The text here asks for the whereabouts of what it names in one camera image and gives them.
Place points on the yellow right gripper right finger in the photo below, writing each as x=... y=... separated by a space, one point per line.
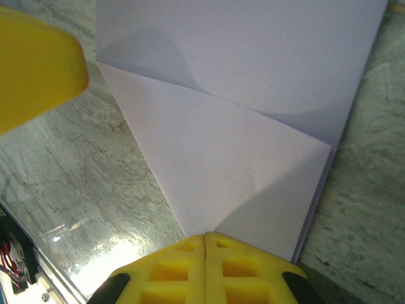
x=246 y=278

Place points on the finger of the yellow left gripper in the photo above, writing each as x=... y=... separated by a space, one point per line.
x=34 y=69

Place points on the aluminium mounting rail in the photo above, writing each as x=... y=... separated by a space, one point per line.
x=53 y=278

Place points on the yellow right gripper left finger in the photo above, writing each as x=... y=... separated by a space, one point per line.
x=167 y=278

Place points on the light purple paper sheet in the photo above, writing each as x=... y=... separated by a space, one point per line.
x=221 y=158

